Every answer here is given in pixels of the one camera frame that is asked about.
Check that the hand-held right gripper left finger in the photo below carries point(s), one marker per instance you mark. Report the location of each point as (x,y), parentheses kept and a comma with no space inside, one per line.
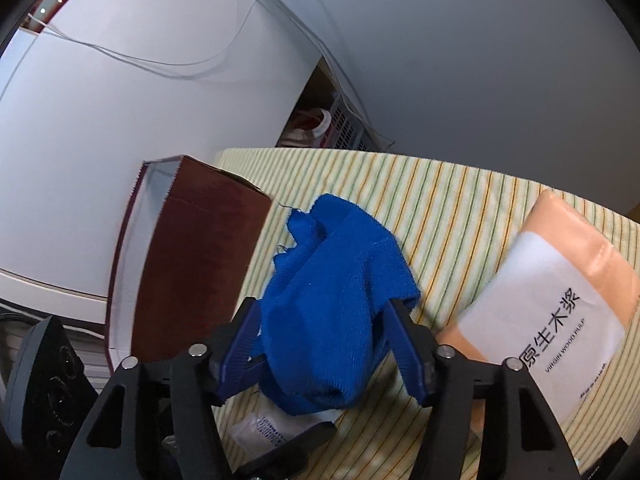
(240,350)

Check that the red and white bag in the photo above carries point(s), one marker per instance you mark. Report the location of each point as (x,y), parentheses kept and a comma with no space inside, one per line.
(310,122)

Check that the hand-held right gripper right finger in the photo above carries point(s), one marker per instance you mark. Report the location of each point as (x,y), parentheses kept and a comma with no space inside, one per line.
(407,350)

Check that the small white sachet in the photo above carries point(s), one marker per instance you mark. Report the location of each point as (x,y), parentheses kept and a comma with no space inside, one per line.
(260,430)

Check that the white ribbed panel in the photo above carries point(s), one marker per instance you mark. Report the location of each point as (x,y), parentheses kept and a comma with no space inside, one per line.
(87,350)

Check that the blue towel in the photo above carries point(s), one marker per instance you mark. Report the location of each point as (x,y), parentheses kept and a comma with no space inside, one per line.
(330,285)

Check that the striped yellow green cloth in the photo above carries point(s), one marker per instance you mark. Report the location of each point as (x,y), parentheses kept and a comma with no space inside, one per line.
(450,200)

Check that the white plastic basket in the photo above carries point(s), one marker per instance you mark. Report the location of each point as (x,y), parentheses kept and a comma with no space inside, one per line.
(350,130)

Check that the dark red cardboard box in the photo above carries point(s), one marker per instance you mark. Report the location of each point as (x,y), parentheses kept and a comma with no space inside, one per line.
(200,260)

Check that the orange tissue pack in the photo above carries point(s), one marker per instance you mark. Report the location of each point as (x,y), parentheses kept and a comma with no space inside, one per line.
(550,310)

